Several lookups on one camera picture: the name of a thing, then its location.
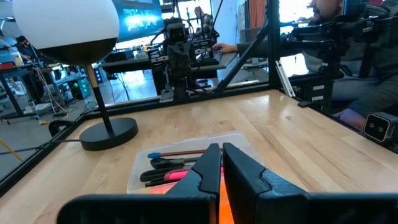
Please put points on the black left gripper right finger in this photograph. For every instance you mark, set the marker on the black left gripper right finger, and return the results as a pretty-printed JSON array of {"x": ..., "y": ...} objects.
[{"x": 255, "y": 199}]

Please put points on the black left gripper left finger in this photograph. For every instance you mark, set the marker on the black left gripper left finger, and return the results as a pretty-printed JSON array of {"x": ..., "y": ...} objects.
[{"x": 199, "y": 183}]

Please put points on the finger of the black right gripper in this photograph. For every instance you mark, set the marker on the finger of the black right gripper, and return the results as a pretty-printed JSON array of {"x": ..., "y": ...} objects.
[
  {"x": 202, "y": 49},
  {"x": 158, "y": 55}
]

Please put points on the pink highlighter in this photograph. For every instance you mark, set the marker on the pink highlighter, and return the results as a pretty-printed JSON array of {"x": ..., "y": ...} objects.
[{"x": 175, "y": 175}]

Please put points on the brown pencil blue cap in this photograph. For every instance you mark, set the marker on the brown pencil blue cap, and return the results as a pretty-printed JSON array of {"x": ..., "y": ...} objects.
[{"x": 180, "y": 153}]

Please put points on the black pen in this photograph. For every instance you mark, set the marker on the black pen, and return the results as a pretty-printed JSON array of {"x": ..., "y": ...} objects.
[
  {"x": 168, "y": 162},
  {"x": 152, "y": 175},
  {"x": 155, "y": 183}
]

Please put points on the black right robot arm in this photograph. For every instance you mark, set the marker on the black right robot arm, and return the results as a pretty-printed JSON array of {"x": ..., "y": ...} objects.
[{"x": 180, "y": 88}]

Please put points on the clear plastic supply box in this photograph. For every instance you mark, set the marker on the clear plastic supply box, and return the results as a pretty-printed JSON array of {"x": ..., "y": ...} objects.
[{"x": 199, "y": 143}]

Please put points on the black backlit keyboard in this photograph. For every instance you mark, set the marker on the black backlit keyboard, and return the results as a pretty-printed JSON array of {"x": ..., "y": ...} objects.
[{"x": 214, "y": 58}]

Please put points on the person's hand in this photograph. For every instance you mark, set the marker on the person's hand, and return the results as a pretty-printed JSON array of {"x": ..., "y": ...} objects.
[
  {"x": 349, "y": 118},
  {"x": 225, "y": 48}
]

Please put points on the person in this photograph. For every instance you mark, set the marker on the person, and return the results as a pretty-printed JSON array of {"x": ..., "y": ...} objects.
[
  {"x": 23, "y": 46},
  {"x": 205, "y": 21},
  {"x": 357, "y": 90}
]

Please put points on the dark grey desk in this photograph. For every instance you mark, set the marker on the dark grey desk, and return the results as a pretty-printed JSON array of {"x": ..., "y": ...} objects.
[{"x": 130, "y": 63}]

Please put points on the large display screen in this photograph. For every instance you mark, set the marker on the large display screen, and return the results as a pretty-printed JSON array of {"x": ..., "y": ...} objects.
[{"x": 140, "y": 18}]

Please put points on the orange curtain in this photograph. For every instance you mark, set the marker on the orange curtain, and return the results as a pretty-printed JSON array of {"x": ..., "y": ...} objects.
[{"x": 257, "y": 12}]

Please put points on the computer tower with lights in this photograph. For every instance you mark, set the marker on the computer tower with lights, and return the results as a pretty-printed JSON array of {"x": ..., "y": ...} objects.
[{"x": 79, "y": 88}]

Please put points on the white globe table lamp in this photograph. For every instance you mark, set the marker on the white globe table lamp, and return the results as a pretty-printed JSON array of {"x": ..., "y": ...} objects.
[{"x": 65, "y": 21}]

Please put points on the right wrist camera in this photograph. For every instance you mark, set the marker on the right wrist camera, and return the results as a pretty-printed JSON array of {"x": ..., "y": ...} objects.
[{"x": 176, "y": 32}]

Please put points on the black aluminium table frame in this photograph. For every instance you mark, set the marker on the black aluminium table frame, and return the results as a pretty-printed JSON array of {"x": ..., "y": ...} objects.
[{"x": 273, "y": 46}]

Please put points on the silver aluminium bracket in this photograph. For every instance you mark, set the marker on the silver aluminium bracket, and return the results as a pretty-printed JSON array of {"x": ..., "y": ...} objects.
[{"x": 284, "y": 79}]

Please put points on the grey table-level camera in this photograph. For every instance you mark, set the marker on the grey table-level camera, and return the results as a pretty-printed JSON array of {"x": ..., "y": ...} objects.
[{"x": 377, "y": 127}]

